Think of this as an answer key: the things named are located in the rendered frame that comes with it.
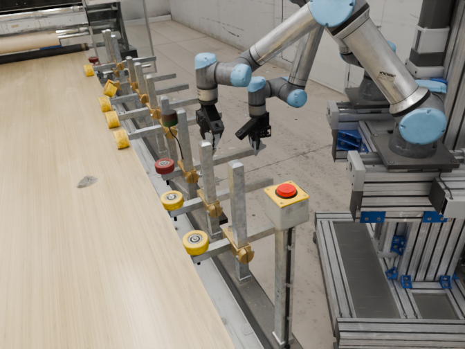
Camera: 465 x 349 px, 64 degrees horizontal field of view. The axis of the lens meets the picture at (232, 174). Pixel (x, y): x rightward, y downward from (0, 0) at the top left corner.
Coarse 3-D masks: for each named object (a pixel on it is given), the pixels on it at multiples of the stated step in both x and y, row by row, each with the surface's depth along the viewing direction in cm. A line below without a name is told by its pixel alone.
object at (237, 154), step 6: (240, 150) 168; (246, 150) 168; (252, 150) 169; (216, 156) 165; (222, 156) 165; (228, 156) 165; (234, 156) 166; (240, 156) 168; (198, 162) 162; (216, 162) 163; (222, 162) 165; (174, 168) 158; (180, 168) 158; (198, 168) 161; (162, 174) 155; (168, 174) 156; (174, 174) 157; (180, 174) 158
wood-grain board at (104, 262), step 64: (64, 64) 297; (0, 128) 196; (64, 128) 191; (0, 192) 144; (64, 192) 141; (128, 192) 138; (0, 256) 113; (64, 256) 111; (128, 256) 110; (0, 320) 93; (64, 320) 92; (128, 320) 91; (192, 320) 90
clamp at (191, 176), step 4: (180, 160) 162; (180, 164) 159; (184, 172) 154; (188, 172) 154; (192, 172) 153; (196, 172) 155; (184, 176) 156; (188, 176) 152; (192, 176) 154; (196, 176) 154; (188, 180) 153; (192, 180) 154; (196, 180) 155
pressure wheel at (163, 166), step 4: (160, 160) 156; (164, 160) 156; (168, 160) 155; (172, 160) 155; (156, 164) 153; (160, 164) 153; (164, 164) 153; (168, 164) 153; (172, 164) 153; (156, 168) 152; (160, 168) 151; (164, 168) 151; (168, 168) 152; (172, 168) 154; (160, 172) 152; (164, 172) 152; (168, 172) 153; (168, 180) 159; (168, 184) 159
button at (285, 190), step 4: (284, 184) 78; (288, 184) 78; (280, 188) 77; (284, 188) 77; (288, 188) 77; (292, 188) 77; (280, 192) 76; (284, 192) 76; (288, 192) 76; (292, 192) 76; (284, 196) 76; (288, 196) 76
